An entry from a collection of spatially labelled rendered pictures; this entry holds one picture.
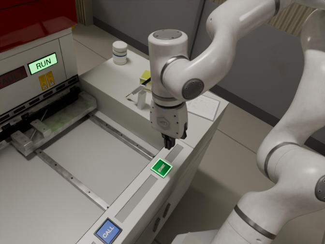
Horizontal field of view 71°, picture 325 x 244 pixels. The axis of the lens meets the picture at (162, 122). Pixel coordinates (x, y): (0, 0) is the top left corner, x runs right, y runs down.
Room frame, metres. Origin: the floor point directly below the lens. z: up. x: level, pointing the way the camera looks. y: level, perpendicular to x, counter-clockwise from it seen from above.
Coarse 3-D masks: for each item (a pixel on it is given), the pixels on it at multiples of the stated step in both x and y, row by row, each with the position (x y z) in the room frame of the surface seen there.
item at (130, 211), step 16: (176, 144) 0.55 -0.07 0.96; (176, 160) 0.48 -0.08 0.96; (144, 176) 0.39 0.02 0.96; (160, 176) 0.40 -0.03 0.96; (176, 176) 0.45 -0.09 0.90; (128, 192) 0.32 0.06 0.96; (144, 192) 0.33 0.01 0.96; (160, 192) 0.34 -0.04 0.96; (112, 208) 0.26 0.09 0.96; (128, 208) 0.27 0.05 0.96; (144, 208) 0.28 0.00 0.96; (96, 224) 0.21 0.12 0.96; (128, 224) 0.23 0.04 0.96; (80, 240) 0.16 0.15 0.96; (96, 240) 0.17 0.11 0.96; (128, 240) 0.21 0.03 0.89
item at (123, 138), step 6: (90, 114) 0.71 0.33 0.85; (90, 120) 0.70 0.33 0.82; (96, 120) 0.68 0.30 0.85; (102, 120) 0.69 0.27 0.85; (102, 126) 0.66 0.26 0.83; (108, 126) 0.66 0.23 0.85; (108, 132) 0.65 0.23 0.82; (114, 132) 0.63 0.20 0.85; (120, 132) 0.64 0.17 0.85; (120, 138) 0.61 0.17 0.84; (126, 138) 0.61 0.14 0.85; (126, 144) 0.60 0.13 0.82; (132, 144) 0.59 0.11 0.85; (138, 144) 0.59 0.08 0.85; (138, 150) 0.57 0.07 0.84; (144, 150) 0.57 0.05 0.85; (144, 156) 0.56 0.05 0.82; (150, 156) 0.55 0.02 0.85
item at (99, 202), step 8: (40, 152) 0.46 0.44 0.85; (48, 160) 0.43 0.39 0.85; (56, 168) 0.41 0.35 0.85; (64, 168) 0.41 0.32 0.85; (64, 176) 0.39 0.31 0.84; (72, 176) 0.39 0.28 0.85; (72, 184) 0.37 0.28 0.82; (80, 184) 0.36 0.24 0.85; (88, 192) 0.34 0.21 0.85; (96, 200) 0.32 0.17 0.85; (104, 208) 0.30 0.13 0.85
